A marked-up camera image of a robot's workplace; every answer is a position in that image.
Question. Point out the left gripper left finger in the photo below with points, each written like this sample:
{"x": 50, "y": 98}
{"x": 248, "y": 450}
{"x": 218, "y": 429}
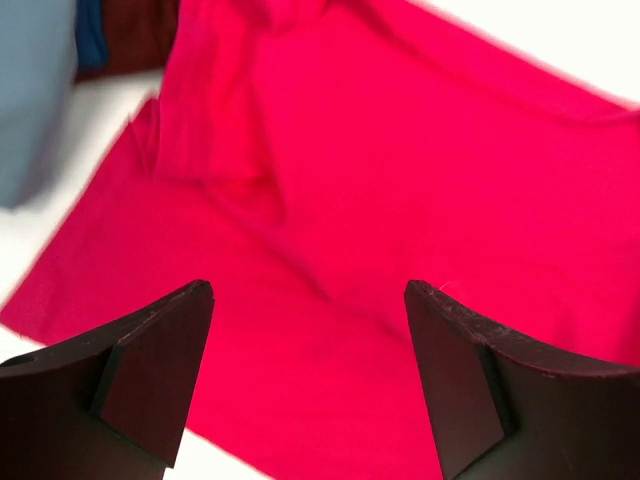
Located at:
{"x": 111, "y": 403}

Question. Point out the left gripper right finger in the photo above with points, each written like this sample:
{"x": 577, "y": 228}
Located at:
{"x": 503, "y": 405}

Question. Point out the magenta t shirt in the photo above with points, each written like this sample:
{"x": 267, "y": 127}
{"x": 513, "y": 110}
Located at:
{"x": 309, "y": 159}

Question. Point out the dark red folded t shirt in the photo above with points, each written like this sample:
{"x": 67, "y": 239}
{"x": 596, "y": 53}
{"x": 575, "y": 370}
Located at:
{"x": 123, "y": 37}

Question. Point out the light blue folded t shirt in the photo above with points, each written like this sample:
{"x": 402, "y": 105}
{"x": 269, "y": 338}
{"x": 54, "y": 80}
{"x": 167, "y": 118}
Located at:
{"x": 38, "y": 63}

